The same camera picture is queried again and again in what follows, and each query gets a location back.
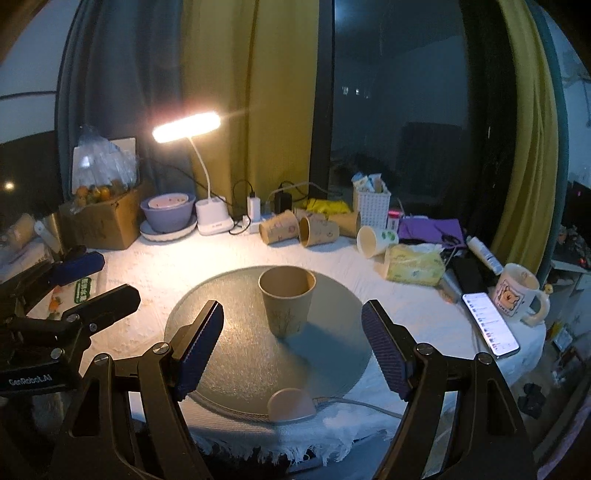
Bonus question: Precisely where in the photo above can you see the white tube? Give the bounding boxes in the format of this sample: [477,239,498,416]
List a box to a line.
[465,235,504,276]

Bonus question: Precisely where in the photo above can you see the plain brown paper cup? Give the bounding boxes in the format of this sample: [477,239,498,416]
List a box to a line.
[257,266,318,339]

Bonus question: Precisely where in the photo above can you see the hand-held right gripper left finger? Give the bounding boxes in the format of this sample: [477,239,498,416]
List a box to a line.
[55,299,225,480]

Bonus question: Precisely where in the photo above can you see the white plastic basket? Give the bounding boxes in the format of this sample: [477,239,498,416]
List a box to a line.
[353,186,392,230]

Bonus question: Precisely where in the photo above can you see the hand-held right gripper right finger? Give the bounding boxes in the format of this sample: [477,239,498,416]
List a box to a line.
[361,299,539,480]

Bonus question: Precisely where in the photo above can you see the pink dome gadget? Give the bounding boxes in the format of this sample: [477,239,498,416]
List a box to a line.
[266,388,317,424]

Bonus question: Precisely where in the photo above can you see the yellow curtain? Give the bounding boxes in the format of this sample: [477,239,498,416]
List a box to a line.
[488,0,562,278]
[179,0,320,214]

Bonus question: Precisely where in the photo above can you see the white power strip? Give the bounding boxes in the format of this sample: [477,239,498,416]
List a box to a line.
[231,214,274,234]

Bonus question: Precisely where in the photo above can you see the purple cloth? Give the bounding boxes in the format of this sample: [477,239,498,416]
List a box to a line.
[397,216,465,246]

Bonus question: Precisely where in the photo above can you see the yellow cloth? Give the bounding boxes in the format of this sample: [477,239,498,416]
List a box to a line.
[302,198,352,216]

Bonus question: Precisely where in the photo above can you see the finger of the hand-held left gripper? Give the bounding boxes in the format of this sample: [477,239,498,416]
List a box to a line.
[0,284,141,370]
[0,246,106,320]

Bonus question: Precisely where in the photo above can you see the white bear mug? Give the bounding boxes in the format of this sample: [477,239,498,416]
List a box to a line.
[488,263,551,326]

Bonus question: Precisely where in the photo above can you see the round grey glass mat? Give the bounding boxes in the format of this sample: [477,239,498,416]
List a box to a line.
[163,265,375,422]

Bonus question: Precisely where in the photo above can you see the white desk lamp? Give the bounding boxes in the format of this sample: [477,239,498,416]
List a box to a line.
[151,109,237,237]

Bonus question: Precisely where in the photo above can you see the white green-print paper cup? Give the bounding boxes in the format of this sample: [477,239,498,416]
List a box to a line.
[356,224,400,258]

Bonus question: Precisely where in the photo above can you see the clear plastic bag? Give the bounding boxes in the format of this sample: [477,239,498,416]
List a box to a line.
[71,124,140,205]

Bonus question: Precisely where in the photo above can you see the purple bowl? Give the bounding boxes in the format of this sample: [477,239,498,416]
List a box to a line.
[140,193,197,234]

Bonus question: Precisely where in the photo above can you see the grey cable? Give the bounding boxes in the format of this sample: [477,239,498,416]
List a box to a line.
[313,396,405,420]

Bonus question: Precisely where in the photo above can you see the black window frame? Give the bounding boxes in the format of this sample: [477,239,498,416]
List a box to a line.
[308,0,336,200]

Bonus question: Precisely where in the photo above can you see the white plate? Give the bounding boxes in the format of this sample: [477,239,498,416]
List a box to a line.
[139,215,199,242]

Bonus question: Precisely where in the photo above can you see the smartphone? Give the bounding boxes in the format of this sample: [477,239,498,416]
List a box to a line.
[461,291,522,359]

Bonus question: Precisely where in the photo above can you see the grey-blue curtain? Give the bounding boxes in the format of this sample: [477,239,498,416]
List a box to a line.
[57,0,195,197]

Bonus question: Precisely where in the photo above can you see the black charger cable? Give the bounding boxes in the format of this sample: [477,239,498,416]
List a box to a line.
[230,180,256,219]

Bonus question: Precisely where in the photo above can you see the black pouch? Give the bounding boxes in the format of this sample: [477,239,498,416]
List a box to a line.
[450,256,486,297]

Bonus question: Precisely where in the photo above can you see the cardboard box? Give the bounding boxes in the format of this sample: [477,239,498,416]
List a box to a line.
[58,184,156,252]

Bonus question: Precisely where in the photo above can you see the white tablecloth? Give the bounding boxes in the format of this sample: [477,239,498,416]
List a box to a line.
[28,216,548,468]

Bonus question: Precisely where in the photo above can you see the green label packet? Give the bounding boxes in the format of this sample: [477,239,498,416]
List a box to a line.
[46,274,108,320]

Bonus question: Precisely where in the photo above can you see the printed brown paper cup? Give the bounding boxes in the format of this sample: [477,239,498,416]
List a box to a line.
[298,215,341,249]
[258,209,300,245]
[323,209,361,239]

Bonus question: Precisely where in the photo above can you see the yellow tissue pack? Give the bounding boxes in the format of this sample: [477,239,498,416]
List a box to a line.
[385,243,447,285]

